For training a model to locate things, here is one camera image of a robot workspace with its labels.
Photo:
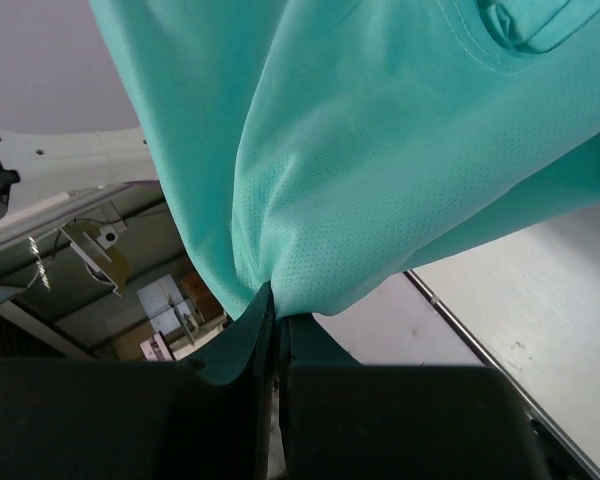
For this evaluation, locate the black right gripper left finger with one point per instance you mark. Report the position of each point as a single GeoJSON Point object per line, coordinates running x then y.
{"type": "Point", "coordinates": [204, 417]}

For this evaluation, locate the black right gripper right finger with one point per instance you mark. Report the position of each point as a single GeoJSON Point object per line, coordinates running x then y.
{"type": "Point", "coordinates": [341, 419]}

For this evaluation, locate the teal green t-shirt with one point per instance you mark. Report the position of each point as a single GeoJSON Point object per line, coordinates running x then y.
{"type": "Point", "coordinates": [320, 147]}

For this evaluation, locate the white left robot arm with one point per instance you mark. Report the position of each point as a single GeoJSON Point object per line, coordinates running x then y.
{"type": "Point", "coordinates": [45, 178]}

